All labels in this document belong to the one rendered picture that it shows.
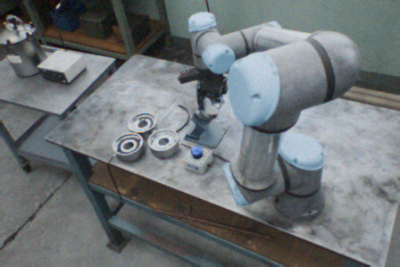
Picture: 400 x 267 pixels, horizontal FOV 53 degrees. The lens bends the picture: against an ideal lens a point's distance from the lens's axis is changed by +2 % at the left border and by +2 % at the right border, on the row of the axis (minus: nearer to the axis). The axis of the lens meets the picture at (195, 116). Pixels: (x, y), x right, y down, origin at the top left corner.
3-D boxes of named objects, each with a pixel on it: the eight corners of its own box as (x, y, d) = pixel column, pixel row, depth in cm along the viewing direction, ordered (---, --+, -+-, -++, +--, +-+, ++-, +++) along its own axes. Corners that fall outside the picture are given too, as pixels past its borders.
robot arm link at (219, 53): (248, 42, 98) (232, 22, 106) (206, 54, 97) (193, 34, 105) (249, 68, 104) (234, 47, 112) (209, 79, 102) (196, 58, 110)
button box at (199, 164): (184, 169, 130) (182, 159, 127) (195, 154, 135) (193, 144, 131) (205, 176, 127) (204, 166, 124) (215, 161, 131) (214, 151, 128)
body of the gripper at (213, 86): (220, 104, 121) (216, 73, 113) (195, 99, 125) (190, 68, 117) (230, 90, 126) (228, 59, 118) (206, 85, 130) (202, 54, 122)
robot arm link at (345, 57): (395, 22, 63) (269, 12, 108) (329, 41, 61) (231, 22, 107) (398, 91, 66) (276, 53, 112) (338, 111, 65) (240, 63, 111)
